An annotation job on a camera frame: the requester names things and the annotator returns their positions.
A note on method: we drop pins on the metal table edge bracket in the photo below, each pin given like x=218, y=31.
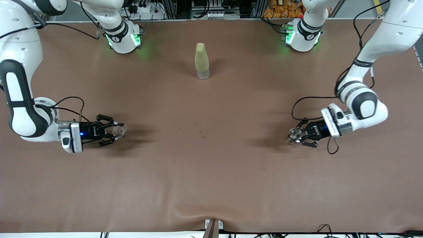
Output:
x=213, y=229

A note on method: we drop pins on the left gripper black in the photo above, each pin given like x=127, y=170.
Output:
x=319, y=130

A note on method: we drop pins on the green bottle with clear base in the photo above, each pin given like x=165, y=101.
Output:
x=201, y=61

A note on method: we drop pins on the long white socket strip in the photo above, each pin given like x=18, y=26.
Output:
x=218, y=15

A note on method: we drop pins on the aluminium frame corner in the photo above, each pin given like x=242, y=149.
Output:
x=417, y=57

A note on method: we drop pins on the steel double jigger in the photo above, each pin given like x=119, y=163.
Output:
x=293, y=134

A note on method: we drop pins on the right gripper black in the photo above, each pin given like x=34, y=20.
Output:
x=88, y=131

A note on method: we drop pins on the pile of orange items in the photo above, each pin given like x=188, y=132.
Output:
x=281, y=10

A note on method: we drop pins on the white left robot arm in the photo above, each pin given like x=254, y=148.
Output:
x=363, y=105

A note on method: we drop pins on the clear glass measuring cup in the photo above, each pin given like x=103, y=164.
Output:
x=119, y=131

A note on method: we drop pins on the brown table mat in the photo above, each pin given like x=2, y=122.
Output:
x=211, y=181

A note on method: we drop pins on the dark aluminium frame post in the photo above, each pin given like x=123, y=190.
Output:
x=172, y=8
x=259, y=8

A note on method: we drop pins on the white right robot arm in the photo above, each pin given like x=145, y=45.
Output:
x=19, y=82

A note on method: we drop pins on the white power strip with plugs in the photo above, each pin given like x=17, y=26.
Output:
x=152, y=15

